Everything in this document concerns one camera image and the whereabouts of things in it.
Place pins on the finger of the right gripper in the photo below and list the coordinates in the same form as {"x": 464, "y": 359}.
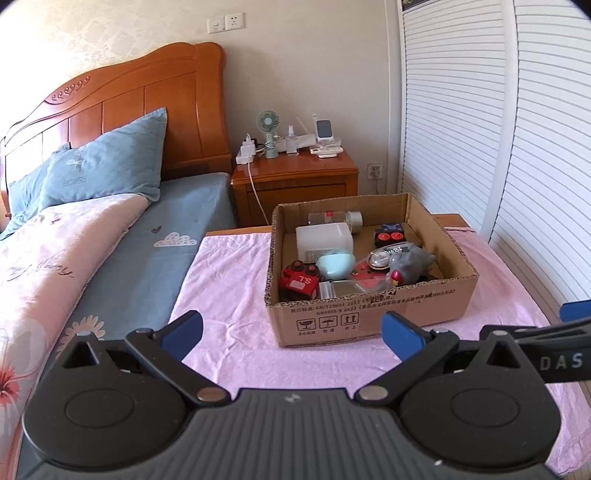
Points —
{"x": 564, "y": 331}
{"x": 575, "y": 311}

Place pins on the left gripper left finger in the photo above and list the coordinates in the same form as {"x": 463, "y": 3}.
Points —
{"x": 161, "y": 353}

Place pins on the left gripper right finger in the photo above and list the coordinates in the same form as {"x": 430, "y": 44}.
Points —
{"x": 421, "y": 353}

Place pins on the pink card pack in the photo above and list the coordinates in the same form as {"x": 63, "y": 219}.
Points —
{"x": 367, "y": 277}

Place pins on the silver tape measure gadget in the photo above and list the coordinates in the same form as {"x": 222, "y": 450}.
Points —
{"x": 380, "y": 258}

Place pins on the clear plastic jar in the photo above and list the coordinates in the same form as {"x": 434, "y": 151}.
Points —
{"x": 341, "y": 288}

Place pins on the black toy train car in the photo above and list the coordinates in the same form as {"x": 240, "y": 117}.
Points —
{"x": 389, "y": 234}

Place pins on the teal oval case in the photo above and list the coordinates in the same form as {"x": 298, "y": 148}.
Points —
{"x": 336, "y": 265}

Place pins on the red toy train car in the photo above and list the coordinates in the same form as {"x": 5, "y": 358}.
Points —
{"x": 299, "y": 281}

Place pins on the fish oil capsule bottle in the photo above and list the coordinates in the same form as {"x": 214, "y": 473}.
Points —
{"x": 354, "y": 219}

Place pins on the white translucent plastic container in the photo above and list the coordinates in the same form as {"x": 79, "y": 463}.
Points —
{"x": 313, "y": 241}

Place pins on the brown cardboard box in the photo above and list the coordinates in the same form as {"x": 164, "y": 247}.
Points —
{"x": 355, "y": 316}

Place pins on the blue bed sheet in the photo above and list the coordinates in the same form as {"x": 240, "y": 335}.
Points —
{"x": 138, "y": 284}

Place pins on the pink floral quilt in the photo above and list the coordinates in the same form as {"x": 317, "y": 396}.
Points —
{"x": 45, "y": 267}

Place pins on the wooden nightstand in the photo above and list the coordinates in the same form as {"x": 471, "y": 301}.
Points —
{"x": 265, "y": 183}

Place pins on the blue pillow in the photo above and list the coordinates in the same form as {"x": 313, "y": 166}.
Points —
{"x": 126, "y": 160}

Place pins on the white remote control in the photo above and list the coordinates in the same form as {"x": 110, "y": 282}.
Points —
{"x": 326, "y": 150}

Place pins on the white power strip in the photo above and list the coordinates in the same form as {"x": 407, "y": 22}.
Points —
{"x": 247, "y": 151}

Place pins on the white louvered closet door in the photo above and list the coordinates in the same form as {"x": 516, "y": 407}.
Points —
{"x": 496, "y": 127}

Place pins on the small clock display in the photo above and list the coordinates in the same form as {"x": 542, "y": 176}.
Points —
{"x": 323, "y": 130}

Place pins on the clear spray bottle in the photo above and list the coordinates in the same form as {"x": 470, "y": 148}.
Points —
{"x": 291, "y": 141}

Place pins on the small green desk fan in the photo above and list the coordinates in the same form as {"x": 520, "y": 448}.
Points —
{"x": 268, "y": 122}

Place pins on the wooden headboard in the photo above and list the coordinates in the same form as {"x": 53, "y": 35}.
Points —
{"x": 185, "y": 79}

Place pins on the wall power socket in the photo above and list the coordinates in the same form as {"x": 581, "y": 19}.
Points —
{"x": 375, "y": 172}

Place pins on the wall light switch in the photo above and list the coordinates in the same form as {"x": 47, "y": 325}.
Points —
{"x": 226, "y": 22}

